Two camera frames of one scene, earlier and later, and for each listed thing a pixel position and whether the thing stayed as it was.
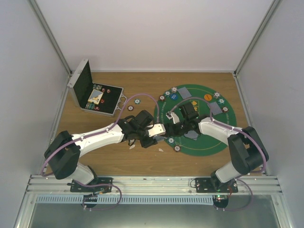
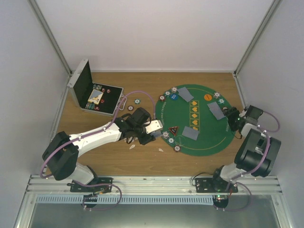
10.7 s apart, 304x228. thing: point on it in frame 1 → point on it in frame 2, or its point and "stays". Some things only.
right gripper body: [178, 131] → [232, 120]
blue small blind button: [174, 96] stays
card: [215, 108] stays
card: [191, 134] stays
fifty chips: [221, 101] stays
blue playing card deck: [158, 137] → [156, 134]
